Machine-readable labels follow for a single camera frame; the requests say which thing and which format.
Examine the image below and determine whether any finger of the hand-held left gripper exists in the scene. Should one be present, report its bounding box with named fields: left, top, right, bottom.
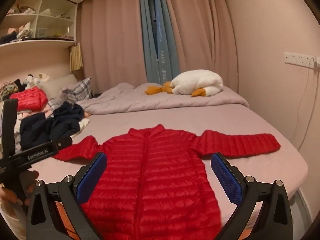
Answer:
left=51, top=137, right=74, bottom=153

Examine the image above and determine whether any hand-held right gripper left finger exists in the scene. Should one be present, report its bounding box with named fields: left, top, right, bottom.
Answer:
left=26, top=152, right=108, bottom=240

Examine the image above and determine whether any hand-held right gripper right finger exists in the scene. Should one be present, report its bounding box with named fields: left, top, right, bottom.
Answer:
left=211, top=152, right=294, bottom=240

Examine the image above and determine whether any red down jacket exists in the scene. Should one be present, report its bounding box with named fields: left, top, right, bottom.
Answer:
left=52, top=124, right=280, bottom=240

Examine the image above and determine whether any pink clothes pile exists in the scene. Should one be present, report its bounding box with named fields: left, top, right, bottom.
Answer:
left=16, top=105, right=55, bottom=121

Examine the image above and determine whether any pile of crumpled clothes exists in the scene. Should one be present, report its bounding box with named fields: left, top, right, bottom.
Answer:
left=0, top=22, right=35, bottom=45

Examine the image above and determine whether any person's left hand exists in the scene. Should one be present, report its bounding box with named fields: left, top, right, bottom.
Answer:
left=0, top=170, right=40, bottom=207

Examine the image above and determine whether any dark navy jacket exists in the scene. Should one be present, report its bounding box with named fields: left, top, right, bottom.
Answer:
left=19, top=112, right=81, bottom=151

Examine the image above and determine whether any cream white garment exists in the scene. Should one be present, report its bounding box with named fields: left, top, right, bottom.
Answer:
left=79, top=118, right=90, bottom=132

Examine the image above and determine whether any dark navy hoodie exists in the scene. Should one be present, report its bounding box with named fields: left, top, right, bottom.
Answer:
left=52, top=101, right=85, bottom=128

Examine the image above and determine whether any coral red quilted jacket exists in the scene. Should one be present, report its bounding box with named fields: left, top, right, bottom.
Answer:
left=9, top=86, right=49, bottom=112

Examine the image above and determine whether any bed with mauve sheet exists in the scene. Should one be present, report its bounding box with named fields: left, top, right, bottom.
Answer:
left=0, top=82, right=308, bottom=240

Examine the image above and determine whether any beige pillow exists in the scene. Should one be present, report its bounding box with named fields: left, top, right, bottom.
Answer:
left=39, top=74, right=78, bottom=98

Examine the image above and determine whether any green patterned cloth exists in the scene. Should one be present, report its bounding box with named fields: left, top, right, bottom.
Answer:
left=0, top=81, right=19, bottom=101

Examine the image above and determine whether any black and white plush toy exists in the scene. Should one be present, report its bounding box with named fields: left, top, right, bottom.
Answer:
left=24, top=74, right=40, bottom=88

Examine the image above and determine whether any yellow pleated cloth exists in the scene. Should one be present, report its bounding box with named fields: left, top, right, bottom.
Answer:
left=69, top=42, right=84, bottom=71

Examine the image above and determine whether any grey duvet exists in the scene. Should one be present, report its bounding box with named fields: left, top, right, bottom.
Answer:
left=84, top=82, right=249, bottom=115

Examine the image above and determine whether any white goose plush toy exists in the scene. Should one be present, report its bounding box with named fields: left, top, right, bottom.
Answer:
left=146, top=69, right=224, bottom=98

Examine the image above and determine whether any pink curtain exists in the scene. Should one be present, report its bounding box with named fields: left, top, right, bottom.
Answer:
left=160, top=0, right=238, bottom=92
left=77, top=0, right=148, bottom=96

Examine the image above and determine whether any blue curtain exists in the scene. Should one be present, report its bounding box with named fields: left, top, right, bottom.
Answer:
left=139, top=0, right=181, bottom=85

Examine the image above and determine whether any white power strip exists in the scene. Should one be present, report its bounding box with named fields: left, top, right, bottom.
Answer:
left=284, top=52, right=320, bottom=71

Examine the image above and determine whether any white wall shelf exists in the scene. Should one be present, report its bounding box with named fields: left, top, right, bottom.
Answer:
left=0, top=0, right=78, bottom=53

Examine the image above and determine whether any white cable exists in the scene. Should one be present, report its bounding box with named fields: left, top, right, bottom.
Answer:
left=291, top=62, right=316, bottom=155

